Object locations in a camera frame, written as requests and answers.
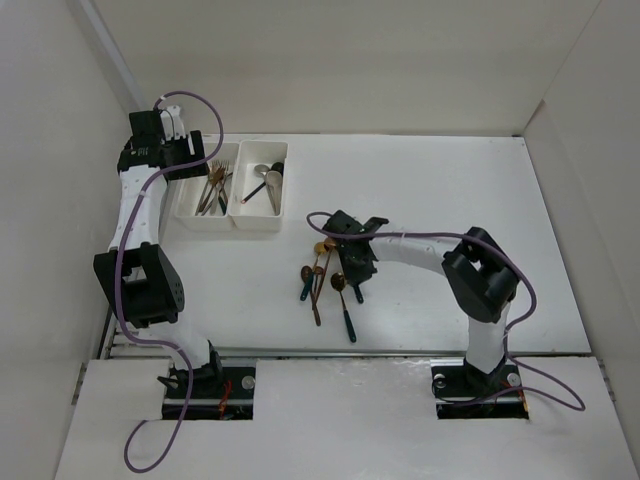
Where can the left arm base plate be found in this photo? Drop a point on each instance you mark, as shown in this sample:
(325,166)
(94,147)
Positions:
(226,394)

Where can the gold fork green handle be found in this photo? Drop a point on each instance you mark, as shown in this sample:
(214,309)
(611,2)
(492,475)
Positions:
(213,206)

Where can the silver fork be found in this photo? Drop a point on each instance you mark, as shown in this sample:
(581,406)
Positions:
(206,190)

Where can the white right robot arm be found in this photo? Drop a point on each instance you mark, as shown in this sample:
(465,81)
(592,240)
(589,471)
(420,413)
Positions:
(482,282)

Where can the black fork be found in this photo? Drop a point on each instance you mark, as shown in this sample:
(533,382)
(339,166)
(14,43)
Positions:
(223,199)

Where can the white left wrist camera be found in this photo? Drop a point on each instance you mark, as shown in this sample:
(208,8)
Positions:
(172,122)

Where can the copper spoon green handle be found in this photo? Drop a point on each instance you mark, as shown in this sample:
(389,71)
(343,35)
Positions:
(307,276)

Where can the white utensil tray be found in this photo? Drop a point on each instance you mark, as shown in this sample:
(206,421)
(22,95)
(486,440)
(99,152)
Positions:
(189,193)
(257,214)

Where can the cream white spoon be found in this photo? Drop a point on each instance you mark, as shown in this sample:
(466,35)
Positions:
(274,181)

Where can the black round spoon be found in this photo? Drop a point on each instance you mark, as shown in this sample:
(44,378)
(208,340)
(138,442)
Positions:
(277,166)

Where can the white left utensil tray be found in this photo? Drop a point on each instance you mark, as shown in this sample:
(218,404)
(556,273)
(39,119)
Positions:
(189,193)

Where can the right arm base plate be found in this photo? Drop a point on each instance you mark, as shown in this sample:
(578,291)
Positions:
(461,393)

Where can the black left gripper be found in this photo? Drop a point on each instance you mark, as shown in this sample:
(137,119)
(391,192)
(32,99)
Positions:
(184,145)

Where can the white right utensil tray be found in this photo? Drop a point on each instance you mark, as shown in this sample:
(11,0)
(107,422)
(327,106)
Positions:
(257,214)

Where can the aluminium rail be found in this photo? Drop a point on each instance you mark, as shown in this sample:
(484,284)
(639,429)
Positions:
(131,351)

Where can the gold spoon green handle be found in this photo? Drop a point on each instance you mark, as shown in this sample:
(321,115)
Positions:
(338,283)

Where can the silver spoon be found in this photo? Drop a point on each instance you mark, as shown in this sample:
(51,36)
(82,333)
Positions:
(262,171)

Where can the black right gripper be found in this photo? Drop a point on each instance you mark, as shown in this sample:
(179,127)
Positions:
(355,275)

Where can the copper fork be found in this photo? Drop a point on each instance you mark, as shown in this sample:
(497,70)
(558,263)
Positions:
(216,174)

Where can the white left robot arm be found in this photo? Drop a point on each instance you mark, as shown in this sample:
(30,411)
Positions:
(144,290)

